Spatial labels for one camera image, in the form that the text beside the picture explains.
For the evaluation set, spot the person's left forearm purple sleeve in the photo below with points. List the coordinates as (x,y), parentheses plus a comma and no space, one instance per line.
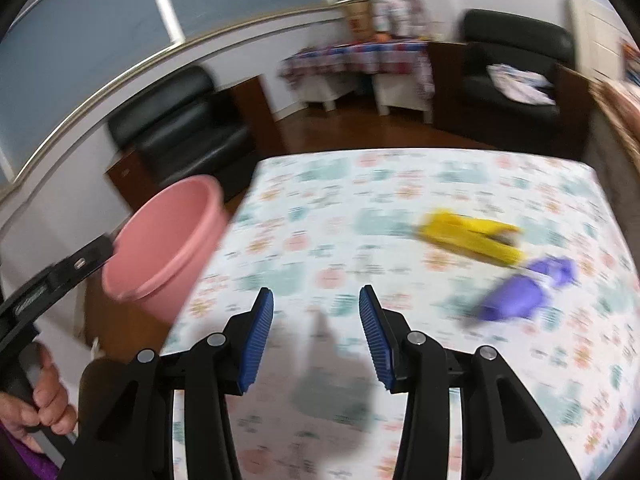
(30,462)

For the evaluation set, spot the white door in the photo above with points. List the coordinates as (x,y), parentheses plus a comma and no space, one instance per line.
(595,35)

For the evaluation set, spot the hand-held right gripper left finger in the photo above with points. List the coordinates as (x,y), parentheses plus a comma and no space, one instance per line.
(257,340)

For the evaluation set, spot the person's left hand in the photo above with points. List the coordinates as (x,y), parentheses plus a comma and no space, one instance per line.
(50,400)

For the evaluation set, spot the pink plastic bucket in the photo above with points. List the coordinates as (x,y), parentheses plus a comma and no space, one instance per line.
(165,230)

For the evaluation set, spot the orange fruit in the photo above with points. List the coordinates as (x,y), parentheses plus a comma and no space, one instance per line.
(382,37)

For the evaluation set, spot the large grey window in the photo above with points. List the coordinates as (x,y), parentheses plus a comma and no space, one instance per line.
(90,35)

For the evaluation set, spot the pale printed cloth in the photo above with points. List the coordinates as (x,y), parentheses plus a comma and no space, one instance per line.
(520,85)

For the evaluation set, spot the brown paper bag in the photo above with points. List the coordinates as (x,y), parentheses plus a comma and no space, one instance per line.
(360,22)

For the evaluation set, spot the floral tablecloth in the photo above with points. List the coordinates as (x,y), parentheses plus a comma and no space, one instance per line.
(325,210)

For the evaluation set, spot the checked tablecloth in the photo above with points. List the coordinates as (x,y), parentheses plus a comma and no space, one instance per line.
(350,57)

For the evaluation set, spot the black leather armchair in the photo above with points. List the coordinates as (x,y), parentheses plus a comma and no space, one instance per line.
(515,35)
(185,125)

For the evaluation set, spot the brown patterned cloth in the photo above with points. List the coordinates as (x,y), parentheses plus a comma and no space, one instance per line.
(620,110)

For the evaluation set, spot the white stool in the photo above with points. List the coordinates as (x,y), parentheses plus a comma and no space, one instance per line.
(330,91)
(402,95)

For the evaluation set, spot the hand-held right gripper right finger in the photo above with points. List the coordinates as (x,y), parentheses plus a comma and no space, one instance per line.
(377,340)

